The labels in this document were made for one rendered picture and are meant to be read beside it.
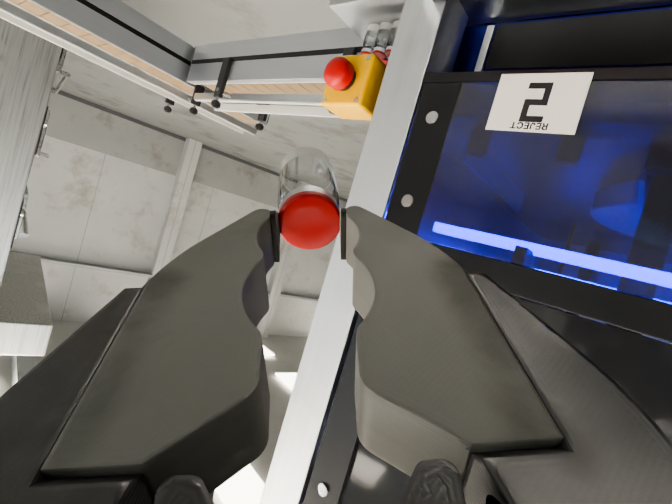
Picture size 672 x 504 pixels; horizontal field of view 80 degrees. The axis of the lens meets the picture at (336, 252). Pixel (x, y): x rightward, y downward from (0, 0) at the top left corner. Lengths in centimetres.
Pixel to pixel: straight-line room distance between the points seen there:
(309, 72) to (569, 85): 49
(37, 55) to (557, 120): 240
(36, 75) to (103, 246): 769
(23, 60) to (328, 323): 226
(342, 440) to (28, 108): 229
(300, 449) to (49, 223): 945
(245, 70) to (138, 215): 918
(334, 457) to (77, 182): 946
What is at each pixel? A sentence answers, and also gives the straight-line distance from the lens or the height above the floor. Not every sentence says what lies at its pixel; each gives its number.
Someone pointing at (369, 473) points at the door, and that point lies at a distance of 53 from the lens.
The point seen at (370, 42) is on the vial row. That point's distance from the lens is 68.
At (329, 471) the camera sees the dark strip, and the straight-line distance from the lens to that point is 55.
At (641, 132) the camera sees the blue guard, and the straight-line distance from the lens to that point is 45.
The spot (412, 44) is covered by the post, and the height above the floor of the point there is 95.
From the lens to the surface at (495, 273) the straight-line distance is 43.
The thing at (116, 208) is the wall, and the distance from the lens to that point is 997.
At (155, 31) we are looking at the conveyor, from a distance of 116.
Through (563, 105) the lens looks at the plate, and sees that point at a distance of 46.
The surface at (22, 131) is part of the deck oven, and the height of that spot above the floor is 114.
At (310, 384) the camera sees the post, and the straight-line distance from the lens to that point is 55.
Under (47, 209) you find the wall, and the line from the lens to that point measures 983.
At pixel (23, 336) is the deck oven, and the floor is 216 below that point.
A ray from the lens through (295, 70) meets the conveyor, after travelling 86.
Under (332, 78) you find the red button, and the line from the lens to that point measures 57.
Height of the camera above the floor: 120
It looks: 2 degrees up
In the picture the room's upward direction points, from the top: 164 degrees counter-clockwise
